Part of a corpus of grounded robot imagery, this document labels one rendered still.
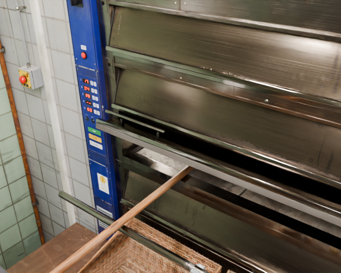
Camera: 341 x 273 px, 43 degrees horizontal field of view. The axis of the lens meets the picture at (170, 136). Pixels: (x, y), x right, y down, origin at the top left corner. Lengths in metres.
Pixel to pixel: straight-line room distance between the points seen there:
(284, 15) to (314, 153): 0.45
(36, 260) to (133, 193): 0.68
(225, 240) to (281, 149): 0.56
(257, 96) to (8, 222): 2.01
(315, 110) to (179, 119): 0.55
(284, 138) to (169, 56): 0.52
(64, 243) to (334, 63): 1.77
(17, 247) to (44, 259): 0.69
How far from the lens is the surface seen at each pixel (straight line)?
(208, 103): 1.62
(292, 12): 1.37
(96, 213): 1.75
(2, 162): 2.80
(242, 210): 1.75
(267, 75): 1.42
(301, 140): 1.47
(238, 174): 1.47
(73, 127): 2.29
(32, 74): 2.31
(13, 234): 3.09
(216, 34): 1.52
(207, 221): 1.91
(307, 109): 1.42
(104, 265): 2.22
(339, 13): 1.32
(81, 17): 1.91
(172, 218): 2.01
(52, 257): 2.48
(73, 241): 2.54
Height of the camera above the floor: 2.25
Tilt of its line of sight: 29 degrees down
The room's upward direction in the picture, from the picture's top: 2 degrees counter-clockwise
